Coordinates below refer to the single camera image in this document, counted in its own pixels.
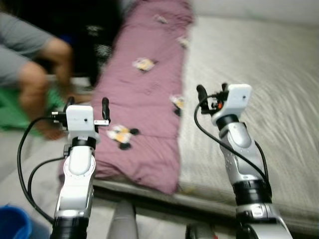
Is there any blue plastic bucket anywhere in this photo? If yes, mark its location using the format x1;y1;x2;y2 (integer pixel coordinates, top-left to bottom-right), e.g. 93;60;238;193
0;204;33;239

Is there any patterned grey white mattress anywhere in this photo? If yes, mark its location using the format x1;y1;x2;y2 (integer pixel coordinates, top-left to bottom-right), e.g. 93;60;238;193
92;14;319;235

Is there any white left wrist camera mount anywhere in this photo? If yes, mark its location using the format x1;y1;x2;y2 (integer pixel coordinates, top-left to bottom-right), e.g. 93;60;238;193
65;105;96;140

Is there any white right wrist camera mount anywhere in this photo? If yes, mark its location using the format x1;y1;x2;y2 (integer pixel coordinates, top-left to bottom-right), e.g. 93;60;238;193
212;84;252;125

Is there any grey left robot leg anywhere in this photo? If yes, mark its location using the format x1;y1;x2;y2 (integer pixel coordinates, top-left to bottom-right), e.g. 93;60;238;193
107;201;139;239

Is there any black bed frame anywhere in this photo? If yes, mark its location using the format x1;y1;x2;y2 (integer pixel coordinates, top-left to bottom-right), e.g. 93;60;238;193
95;182;319;237

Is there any person in grey shorts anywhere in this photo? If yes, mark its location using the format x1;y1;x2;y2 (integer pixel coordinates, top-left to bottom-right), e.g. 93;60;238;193
0;12;75;141

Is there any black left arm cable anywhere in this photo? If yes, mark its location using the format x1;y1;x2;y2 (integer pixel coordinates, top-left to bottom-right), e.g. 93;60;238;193
16;116;68;225

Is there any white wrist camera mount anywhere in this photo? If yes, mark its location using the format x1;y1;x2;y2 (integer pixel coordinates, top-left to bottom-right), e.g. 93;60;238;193
212;84;252;125
65;105;96;140

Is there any maroon blanket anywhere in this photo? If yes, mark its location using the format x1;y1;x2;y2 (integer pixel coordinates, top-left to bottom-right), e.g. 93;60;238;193
92;0;194;195

